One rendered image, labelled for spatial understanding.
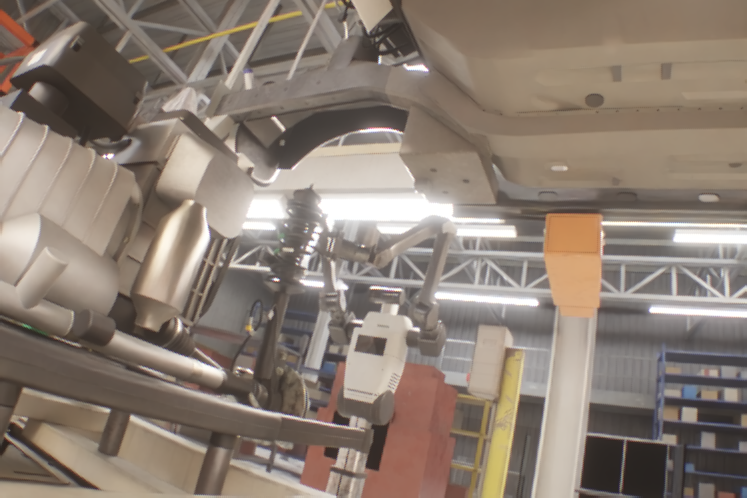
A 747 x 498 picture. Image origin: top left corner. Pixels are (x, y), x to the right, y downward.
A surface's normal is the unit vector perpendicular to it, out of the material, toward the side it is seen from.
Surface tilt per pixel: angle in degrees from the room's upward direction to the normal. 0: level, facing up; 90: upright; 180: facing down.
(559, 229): 90
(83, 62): 90
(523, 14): 105
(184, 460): 90
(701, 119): 98
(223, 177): 90
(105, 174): 76
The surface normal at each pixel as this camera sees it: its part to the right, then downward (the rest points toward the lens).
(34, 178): 0.77, -0.10
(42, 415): 0.90, 0.02
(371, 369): -0.37, -0.48
